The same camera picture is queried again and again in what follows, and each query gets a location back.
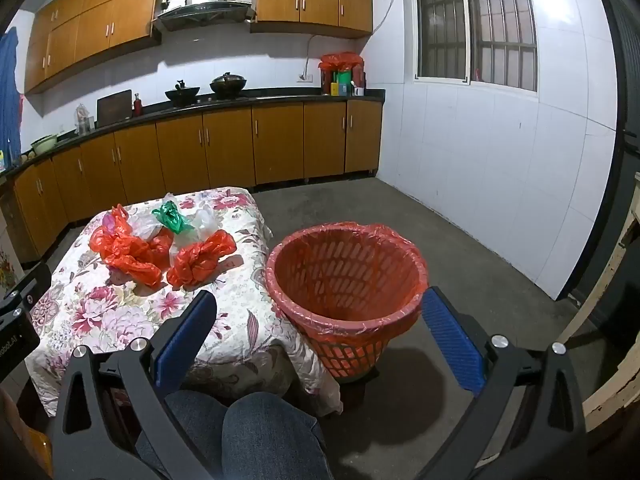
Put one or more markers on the red plastic mesh basket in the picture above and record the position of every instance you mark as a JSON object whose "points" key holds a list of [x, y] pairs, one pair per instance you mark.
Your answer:
{"points": [[350, 360]]}

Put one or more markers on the green basin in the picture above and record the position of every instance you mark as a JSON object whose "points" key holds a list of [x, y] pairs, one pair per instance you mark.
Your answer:
{"points": [[44, 145]]}

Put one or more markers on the red bagged containers on counter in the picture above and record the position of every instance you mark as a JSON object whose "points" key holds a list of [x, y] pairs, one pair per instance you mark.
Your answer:
{"points": [[326, 80]]}

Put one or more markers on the glass jar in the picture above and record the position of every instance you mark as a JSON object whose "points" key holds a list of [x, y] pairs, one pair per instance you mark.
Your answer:
{"points": [[84, 122]]}

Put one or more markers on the white wall socket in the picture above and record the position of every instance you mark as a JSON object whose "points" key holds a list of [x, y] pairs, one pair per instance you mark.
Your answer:
{"points": [[305, 78]]}

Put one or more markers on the red plastic bin liner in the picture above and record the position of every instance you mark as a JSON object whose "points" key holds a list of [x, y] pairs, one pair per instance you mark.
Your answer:
{"points": [[390, 234]]}

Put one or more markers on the wooden lower cabinet run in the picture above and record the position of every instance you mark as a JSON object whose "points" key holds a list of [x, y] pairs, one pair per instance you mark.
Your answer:
{"points": [[225, 145]]}

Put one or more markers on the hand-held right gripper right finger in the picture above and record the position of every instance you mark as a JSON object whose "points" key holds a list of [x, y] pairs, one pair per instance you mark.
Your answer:
{"points": [[450, 335]]}

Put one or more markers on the floral tablecloth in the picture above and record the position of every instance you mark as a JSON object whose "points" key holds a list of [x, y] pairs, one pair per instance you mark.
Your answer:
{"points": [[240, 305]]}

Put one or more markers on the long wooden upper cabinet run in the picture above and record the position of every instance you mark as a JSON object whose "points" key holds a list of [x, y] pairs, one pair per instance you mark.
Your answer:
{"points": [[100, 20]]}

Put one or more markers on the magenta plastic scrap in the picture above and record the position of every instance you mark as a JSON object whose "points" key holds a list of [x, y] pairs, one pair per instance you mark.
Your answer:
{"points": [[109, 221]]}

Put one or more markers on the green box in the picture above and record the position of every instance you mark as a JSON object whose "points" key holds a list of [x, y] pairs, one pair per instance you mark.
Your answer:
{"points": [[343, 79]]}

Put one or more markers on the black lidded pot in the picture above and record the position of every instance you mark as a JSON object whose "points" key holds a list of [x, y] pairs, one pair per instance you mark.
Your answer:
{"points": [[228, 85]]}

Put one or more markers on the blue hanging cloth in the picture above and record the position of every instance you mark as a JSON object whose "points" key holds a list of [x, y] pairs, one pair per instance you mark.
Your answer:
{"points": [[9, 90]]}

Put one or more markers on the green plastic bag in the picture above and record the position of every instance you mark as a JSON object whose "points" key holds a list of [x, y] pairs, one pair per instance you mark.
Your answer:
{"points": [[172, 217]]}

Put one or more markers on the red bag on appliance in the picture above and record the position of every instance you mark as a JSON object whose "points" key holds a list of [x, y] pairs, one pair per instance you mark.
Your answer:
{"points": [[340, 61]]}

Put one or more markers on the large red plastic bag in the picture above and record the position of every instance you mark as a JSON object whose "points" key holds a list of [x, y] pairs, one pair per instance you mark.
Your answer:
{"points": [[130, 255]]}

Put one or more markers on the dark cutting board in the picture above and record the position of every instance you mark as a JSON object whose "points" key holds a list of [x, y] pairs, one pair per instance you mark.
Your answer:
{"points": [[114, 109]]}

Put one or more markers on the black wok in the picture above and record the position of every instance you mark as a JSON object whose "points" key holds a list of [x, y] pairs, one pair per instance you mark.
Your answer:
{"points": [[182, 94]]}

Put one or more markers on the pale translucent plastic bag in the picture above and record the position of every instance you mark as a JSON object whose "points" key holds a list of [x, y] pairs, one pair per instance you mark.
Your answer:
{"points": [[205, 222]]}

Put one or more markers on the person's left jeans leg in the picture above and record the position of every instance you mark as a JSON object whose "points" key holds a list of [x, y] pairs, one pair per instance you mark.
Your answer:
{"points": [[195, 410]]}

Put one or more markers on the small red plastic bag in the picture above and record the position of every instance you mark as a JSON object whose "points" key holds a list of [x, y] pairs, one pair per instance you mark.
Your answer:
{"points": [[197, 260]]}

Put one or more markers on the floral printed panel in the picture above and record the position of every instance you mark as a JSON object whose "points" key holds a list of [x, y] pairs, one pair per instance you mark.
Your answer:
{"points": [[7, 265]]}

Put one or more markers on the black kitchen countertop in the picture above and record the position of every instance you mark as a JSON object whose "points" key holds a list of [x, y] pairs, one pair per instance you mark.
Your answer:
{"points": [[280, 96]]}

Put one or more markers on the red bottle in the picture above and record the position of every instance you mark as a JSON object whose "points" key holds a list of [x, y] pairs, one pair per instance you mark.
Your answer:
{"points": [[137, 106]]}

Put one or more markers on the worn wooden door frame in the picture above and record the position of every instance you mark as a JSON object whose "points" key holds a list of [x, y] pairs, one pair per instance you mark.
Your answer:
{"points": [[605, 280]]}

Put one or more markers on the barred window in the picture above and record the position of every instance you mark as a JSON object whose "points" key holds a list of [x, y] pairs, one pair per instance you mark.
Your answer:
{"points": [[475, 25]]}

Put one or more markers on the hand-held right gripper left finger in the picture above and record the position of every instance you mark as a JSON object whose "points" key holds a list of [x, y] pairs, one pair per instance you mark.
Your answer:
{"points": [[182, 340]]}

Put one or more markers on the person's jeans leg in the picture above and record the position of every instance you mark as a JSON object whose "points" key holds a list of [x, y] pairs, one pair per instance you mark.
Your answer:
{"points": [[195, 410], [270, 435]]}

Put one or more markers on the person's right jeans leg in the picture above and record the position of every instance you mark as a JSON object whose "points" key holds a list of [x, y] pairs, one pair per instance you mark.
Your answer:
{"points": [[270, 435]]}

